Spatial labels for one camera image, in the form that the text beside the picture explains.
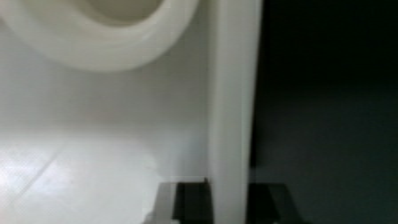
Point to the white square tabletop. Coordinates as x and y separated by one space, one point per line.
126 101

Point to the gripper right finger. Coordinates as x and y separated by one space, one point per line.
270 205

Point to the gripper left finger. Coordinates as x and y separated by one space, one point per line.
183 205

